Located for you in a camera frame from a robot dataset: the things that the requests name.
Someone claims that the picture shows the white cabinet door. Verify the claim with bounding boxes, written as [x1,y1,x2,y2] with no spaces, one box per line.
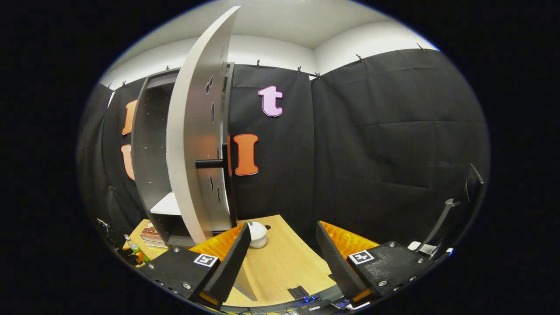
[166,5,242,245]

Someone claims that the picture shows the stack of books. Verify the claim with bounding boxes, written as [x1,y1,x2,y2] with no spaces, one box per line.
[140,222,169,249]

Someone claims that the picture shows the black backdrop cloth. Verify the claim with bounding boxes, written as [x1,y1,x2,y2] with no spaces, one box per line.
[77,46,491,263]

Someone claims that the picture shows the black device with blue lights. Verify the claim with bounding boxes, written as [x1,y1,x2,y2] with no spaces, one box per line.
[297,295,337,313]

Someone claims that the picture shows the white round device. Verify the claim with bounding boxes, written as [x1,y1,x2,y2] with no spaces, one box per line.
[247,221,268,249]

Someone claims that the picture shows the row of cloth clips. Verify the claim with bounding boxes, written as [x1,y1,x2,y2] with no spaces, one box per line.
[106,43,426,89]

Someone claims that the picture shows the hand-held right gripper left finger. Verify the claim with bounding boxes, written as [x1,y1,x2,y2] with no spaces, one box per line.
[139,222,253,309]

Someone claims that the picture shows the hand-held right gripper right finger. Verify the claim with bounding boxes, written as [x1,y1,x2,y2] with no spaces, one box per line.
[316,220,438,307]

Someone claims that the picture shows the green label bottle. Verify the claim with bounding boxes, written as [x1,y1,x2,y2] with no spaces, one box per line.
[124,234,146,263]

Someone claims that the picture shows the grey cabinet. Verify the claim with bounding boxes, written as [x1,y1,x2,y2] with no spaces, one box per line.
[131,63,239,248]

